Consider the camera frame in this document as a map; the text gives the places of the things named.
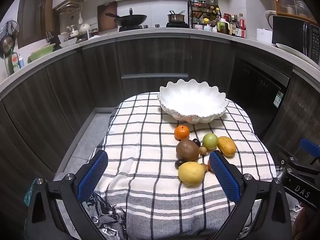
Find black microwave oven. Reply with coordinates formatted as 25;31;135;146
272;15;320;65

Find yellow lemon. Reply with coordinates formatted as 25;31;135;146
178;161;206;186

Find black checked white tablecloth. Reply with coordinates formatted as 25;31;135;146
54;92;300;240

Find white scalloped bowl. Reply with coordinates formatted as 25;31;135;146
157;79;229;124

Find person's right hand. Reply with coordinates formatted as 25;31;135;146
292;202;320;240

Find black wire spice rack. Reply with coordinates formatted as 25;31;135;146
187;0;222;28

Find yellow mango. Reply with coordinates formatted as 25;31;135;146
217;136;237;157

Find black gas stove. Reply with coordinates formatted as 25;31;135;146
118;25;143;32

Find green plastic basin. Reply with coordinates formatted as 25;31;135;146
27;43;56;64

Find brown cutting board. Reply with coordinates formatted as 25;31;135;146
97;1;118;32

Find white plate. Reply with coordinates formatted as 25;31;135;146
276;42;320;68

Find white electric kettle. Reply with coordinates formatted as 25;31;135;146
265;10;277;32

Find black built-in dishwasher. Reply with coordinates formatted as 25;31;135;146
229;57;290;140

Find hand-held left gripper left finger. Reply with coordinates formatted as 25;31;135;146
25;150;109;240

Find group of condiment bottles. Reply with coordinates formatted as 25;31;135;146
217;12;247;38

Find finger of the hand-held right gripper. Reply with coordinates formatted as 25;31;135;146
274;143;298;167
299;137;320;167

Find brown kiwi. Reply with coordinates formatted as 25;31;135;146
176;139;200;162

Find white square box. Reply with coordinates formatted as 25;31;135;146
257;28;273;44

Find grey drawer handle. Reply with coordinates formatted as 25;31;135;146
121;73;189;79

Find green dish soap bottle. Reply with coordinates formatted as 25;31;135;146
10;52;21;73

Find steel saucepan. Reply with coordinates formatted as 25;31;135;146
167;9;186;23

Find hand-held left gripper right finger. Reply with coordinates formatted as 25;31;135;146
209;150;293;240

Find wooden glass door cabinet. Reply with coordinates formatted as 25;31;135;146
271;0;318;23

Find wooden wall rack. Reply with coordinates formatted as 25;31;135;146
56;0;84;14

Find black knife block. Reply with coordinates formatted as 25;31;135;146
46;30;62;48

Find dark wood base cabinets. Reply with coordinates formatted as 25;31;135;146
0;34;320;205

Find green apple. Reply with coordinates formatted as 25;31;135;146
202;133;219;150

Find black wok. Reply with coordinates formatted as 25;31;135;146
105;8;147;27

